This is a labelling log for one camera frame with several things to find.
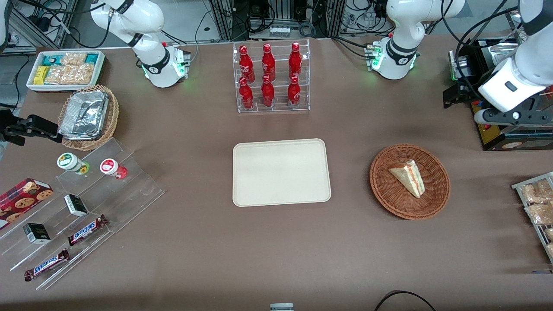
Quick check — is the snickers chocolate bar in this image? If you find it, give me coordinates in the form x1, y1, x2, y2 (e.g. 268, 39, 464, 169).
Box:
24, 248, 70, 282
67, 215, 108, 247

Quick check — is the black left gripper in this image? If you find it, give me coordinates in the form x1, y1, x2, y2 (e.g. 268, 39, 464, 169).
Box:
443, 83, 553, 112

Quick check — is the red tartan cookie box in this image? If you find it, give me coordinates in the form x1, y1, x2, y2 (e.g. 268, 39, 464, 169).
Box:
0, 178, 54, 230

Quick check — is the clear cracker bag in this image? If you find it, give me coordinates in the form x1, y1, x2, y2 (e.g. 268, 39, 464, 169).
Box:
69, 64, 95, 85
45, 65, 72, 86
60, 52, 87, 66

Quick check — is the tray of packaged snacks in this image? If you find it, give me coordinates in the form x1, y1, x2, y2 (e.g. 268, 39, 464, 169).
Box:
511, 172, 553, 264

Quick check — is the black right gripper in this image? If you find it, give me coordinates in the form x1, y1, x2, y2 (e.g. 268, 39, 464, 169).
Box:
0, 115, 62, 146

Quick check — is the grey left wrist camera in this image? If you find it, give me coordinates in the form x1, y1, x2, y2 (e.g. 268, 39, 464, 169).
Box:
473, 108, 551, 127

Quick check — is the round brown wicker basket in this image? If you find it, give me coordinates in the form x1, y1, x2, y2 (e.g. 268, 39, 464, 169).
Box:
369, 143, 451, 221

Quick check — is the small black box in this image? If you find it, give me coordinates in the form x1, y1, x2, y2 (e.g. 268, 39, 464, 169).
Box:
64, 194, 89, 217
22, 223, 51, 245

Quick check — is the black looped cable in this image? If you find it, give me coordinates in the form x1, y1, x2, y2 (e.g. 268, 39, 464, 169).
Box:
374, 290, 437, 311

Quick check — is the triangular sandwich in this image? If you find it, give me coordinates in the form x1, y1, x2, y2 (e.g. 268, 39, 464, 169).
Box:
388, 159, 426, 199

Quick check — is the clear acrylic bottle rack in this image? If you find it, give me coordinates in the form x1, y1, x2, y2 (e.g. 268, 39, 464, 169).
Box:
232, 38, 311, 114

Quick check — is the green lid cup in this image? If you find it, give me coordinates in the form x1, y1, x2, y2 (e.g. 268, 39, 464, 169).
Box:
57, 152, 90, 175

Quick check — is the red lid cup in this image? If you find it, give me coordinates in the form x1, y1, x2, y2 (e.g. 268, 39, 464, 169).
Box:
100, 158, 128, 180

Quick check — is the black food warmer machine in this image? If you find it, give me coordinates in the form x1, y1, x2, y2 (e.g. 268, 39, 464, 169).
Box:
448, 9, 553, 152

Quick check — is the white rectangular snack bin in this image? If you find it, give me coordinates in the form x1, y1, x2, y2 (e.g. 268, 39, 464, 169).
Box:
26, 50, 106, 92

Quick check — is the red cola bottle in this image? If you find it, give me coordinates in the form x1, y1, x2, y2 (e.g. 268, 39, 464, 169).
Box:
287, 76, 302, 108
262, 43, 276, 82
239, 77, 254, 110
239, 45, 255, 83
261, 75, 275, 108
289, 42, 302, 80

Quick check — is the steel warmer pan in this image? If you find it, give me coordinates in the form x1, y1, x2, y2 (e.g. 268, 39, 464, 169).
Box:
480, 41, 521, 65

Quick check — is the clear acrylic stepped display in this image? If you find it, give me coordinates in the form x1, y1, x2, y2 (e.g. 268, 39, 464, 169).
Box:
0, 137, 165, 291

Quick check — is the oval light wicker basket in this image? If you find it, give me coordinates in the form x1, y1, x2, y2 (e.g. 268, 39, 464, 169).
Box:
58, 84, 120, 152

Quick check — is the beige plastic tray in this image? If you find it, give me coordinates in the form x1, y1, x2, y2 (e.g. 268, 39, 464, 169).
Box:
232, 138, 332, 208

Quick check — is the aluminium foil tray stack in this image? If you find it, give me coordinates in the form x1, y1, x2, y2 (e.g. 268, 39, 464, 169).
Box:
59, 90, 109, 141

